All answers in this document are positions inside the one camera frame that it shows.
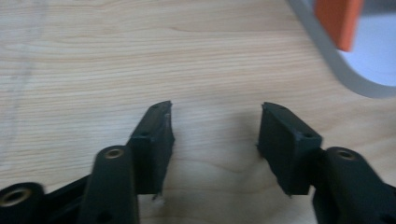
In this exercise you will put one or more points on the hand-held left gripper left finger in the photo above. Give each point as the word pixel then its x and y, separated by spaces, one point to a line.
pixel 152 146

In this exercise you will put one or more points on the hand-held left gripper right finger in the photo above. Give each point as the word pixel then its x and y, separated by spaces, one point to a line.
pixel 288 149

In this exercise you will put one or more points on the grey two-tier shoe rack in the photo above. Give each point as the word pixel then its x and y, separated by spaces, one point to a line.
pixel 330 56

